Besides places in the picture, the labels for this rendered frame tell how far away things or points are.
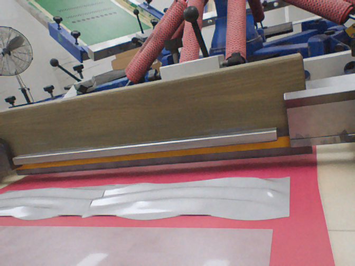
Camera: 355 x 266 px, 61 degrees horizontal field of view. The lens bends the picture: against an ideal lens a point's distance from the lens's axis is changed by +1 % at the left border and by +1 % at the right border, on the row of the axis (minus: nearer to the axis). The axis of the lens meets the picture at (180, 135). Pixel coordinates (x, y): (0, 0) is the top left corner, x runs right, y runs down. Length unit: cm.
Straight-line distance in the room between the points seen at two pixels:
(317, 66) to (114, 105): 32
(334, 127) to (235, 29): 55
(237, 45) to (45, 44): 529
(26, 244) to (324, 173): 26
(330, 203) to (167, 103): 18
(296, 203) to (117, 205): 16
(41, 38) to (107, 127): 558
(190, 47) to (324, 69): 39
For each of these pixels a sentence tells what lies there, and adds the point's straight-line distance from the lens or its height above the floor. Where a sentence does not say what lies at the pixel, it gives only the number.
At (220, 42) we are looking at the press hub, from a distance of 109.
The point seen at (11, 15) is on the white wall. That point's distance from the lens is 571.
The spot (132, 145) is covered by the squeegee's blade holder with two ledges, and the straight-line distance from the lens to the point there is 35.
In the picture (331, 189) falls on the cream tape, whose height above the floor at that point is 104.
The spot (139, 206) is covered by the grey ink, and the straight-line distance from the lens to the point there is 27.
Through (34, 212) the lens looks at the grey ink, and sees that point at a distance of 35.
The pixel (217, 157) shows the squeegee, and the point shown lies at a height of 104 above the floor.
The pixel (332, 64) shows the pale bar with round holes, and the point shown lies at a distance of 53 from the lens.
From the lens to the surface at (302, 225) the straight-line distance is 22.
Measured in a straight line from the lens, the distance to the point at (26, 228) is 32.
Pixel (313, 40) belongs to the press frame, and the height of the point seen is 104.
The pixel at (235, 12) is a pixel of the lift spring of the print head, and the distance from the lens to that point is 85.
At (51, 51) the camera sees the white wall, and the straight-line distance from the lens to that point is 587.
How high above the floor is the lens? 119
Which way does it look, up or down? 21 degrees down
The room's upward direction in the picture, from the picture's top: 15 degrees counter-clockwise
